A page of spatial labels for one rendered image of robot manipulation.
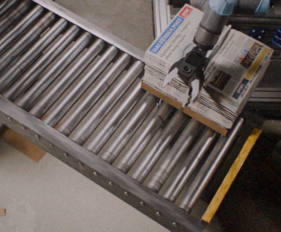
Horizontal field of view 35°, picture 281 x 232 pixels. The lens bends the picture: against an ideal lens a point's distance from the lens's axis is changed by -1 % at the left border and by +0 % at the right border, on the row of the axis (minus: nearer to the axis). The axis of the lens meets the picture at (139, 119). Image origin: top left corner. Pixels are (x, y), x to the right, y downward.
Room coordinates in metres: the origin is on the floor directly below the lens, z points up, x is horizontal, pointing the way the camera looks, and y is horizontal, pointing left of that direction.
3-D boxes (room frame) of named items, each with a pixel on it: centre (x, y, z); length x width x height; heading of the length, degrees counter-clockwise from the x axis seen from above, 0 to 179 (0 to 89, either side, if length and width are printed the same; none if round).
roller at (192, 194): (0.73, -0.29, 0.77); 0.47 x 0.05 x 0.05; 155
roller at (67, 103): (0.98, 0.24, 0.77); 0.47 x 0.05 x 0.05; 155
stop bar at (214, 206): (0.69, -0.36, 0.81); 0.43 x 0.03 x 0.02; 155
